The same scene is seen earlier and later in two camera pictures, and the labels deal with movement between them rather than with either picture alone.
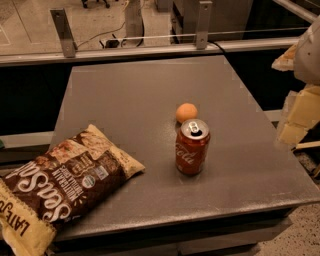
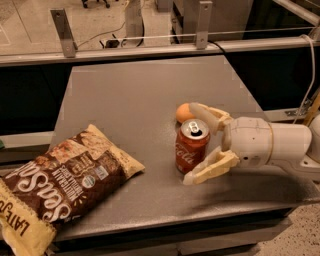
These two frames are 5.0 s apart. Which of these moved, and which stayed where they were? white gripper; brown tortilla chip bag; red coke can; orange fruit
Moved: white gripper
Stayed: brown tortilla chip bag; red coke can; orange fruit
